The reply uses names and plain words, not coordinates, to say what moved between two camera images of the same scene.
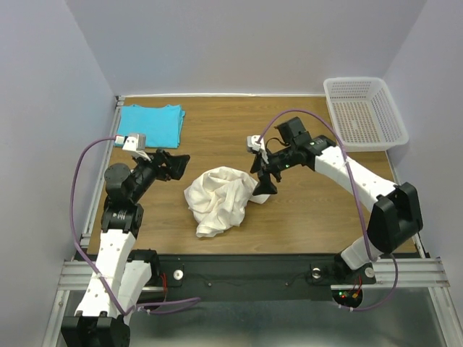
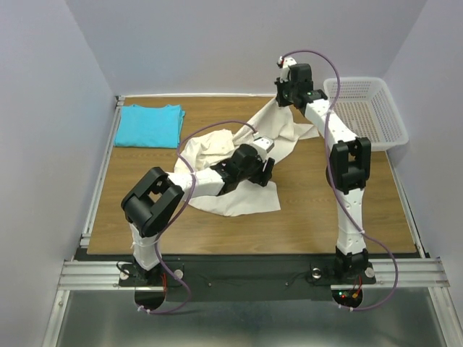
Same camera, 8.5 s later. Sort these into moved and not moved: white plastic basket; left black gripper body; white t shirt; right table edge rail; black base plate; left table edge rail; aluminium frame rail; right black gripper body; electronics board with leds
Moved: left black gripper body; white t shirt; right black gripper body
Not moved: left table edge rail; aluminium frame rail; black base plate; electronics board with leds; white plastic basket; right table edge rail
